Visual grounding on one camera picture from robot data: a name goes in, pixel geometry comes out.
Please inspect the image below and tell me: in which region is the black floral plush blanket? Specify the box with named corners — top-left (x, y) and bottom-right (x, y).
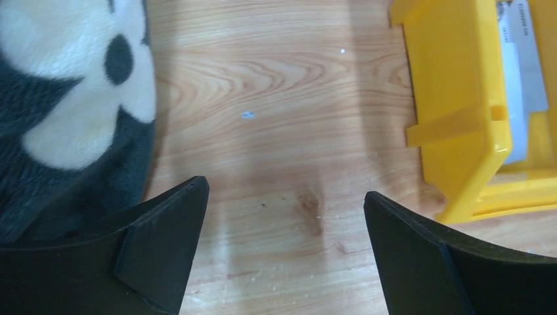
top-left (1, 1), bottom-right (156, 243)

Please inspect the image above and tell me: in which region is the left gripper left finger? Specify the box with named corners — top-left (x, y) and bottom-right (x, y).
top-left (1, 176), bottom-right (210, 314)

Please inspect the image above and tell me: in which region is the yellow three-compartment bin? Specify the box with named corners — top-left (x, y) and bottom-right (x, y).
top-left (390, 1), bottom-right (556, 224)

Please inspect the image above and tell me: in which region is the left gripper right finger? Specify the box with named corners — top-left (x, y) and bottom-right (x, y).
top-left (364, 192), bottom-right (556, 314)

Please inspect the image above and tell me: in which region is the white magnetic stripe card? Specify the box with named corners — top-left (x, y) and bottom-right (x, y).
top-left (496, 1), bottom-right (548, 165)

